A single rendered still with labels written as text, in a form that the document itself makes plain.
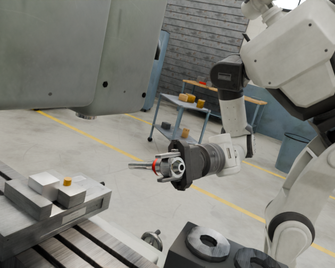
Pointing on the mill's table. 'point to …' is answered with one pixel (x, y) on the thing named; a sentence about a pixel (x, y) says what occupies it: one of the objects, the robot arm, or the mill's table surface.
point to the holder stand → (214, 251)
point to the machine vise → (38, 215)
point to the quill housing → (126, 57)
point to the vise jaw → (68, 191)
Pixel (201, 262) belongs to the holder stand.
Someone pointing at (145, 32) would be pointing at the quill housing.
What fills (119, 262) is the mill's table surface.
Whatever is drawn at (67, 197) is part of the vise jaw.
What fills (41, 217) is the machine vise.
